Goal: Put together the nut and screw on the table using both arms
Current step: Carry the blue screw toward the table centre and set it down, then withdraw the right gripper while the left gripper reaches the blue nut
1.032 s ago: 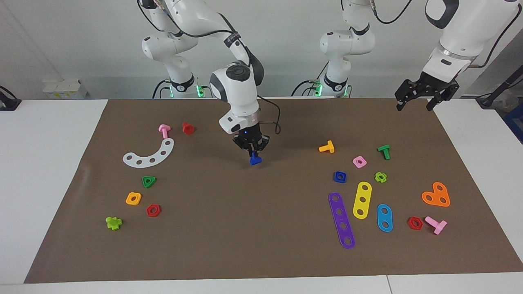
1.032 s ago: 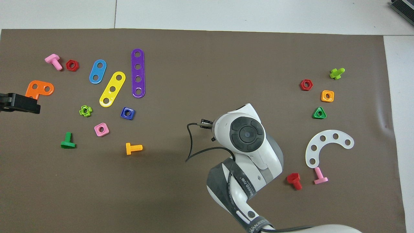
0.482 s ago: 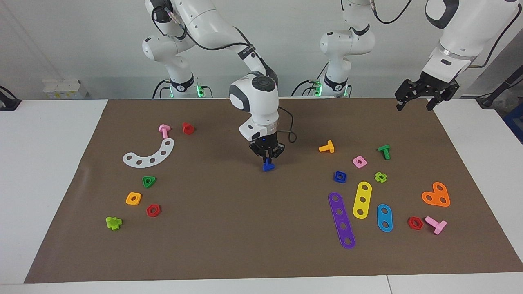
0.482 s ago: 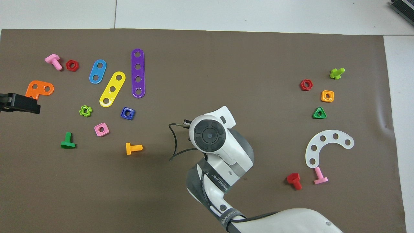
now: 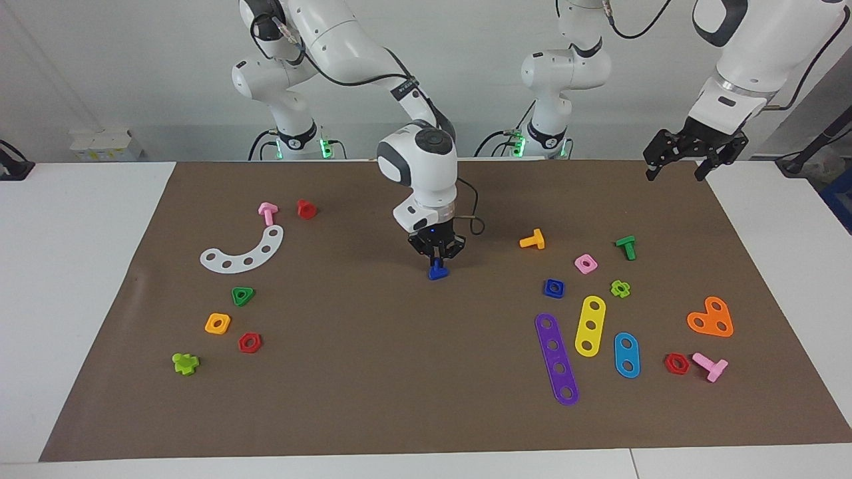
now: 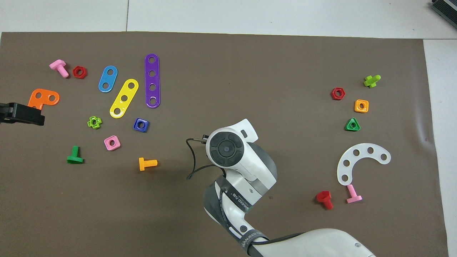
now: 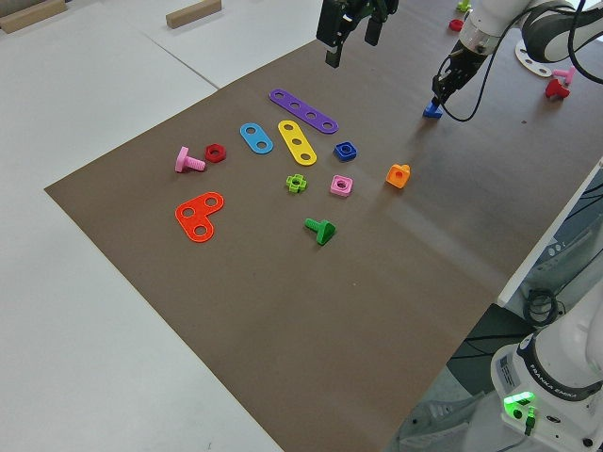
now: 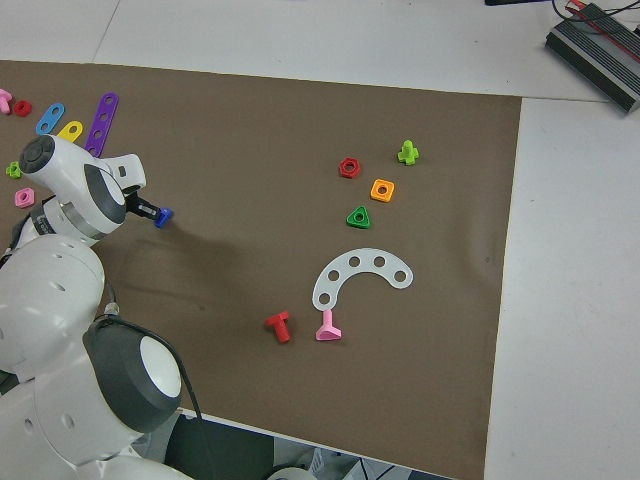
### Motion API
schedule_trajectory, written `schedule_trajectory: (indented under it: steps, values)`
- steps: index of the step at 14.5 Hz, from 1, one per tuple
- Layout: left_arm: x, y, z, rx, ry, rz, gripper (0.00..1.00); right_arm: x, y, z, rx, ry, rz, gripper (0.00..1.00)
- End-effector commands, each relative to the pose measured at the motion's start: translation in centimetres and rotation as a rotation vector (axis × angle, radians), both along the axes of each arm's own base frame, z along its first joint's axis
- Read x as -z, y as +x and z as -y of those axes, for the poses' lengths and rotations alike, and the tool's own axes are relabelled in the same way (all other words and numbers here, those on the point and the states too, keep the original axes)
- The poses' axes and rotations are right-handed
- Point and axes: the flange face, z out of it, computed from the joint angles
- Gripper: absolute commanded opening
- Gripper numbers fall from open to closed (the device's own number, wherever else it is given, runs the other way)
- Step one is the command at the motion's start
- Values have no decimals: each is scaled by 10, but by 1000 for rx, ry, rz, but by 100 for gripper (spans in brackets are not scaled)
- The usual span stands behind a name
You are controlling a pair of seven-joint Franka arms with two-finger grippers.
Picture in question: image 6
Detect brown table mat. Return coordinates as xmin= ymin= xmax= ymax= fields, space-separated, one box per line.
xmin=0 ymin=31 xmax=450 ymax=257

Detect blue square nut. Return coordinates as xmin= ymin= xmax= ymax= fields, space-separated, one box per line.
xmin=133 ymin=118 xmax=150 ymax=133

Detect dark green plastic screw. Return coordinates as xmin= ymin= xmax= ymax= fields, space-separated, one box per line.
xmin=67 ymin=145 xmax=84 ymax=165

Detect lime green plastic screw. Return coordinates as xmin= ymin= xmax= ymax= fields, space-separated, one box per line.
xmin=363 ymin=75 xmax=381 ymax=89

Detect purple four-hole strip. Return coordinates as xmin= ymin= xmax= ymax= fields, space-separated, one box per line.
xmin=144 ymin=54 xmax=161 ymax=109

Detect dark ribbed device box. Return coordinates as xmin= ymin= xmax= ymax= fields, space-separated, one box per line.
xmin=430 ymin=0 xmax=457 ymax=19

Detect orange plastic screw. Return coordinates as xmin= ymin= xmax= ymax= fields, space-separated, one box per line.
xmin=139 ymin=157 xmax=158 ymax=172

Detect blue two-hole strip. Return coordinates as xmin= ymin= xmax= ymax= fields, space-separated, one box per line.
xmin=98 ymin=65 xmax=118 ymax=93

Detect pink plastic screw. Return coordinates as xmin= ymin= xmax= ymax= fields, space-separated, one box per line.
xmin=49 ymin=59 xmax=69 ymax=78
xmin=346 ymin=184 xmax=363 ymax=204

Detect green triangle nut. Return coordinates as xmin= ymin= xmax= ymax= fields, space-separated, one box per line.
xmin=345 ymin=117 xmax=361 ymax=132

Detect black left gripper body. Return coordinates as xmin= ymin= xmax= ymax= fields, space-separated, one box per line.
xmin=0 ymin=103 xmax=17 ymax=124

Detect red plastic screw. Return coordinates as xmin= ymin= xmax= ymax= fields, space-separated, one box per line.
xmin=316 ymin=191 xmax=334 ymax=210

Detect orange angled plate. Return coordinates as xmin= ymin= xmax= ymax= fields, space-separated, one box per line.
xmin=28 ymin=89 xmax=60 ymax=110

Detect white curved five-hole plate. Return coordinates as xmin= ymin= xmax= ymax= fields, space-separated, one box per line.
xmin=337 ymin=143 xmax=392 ymax=186

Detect pink square nut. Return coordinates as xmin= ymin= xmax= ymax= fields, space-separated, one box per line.
xmin=104 ymin=135 xmax=121 ymax=151

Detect yellow three-hole strip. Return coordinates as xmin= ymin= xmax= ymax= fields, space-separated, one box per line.
xmin=109 ymin=79 xmax=139 ymax=119

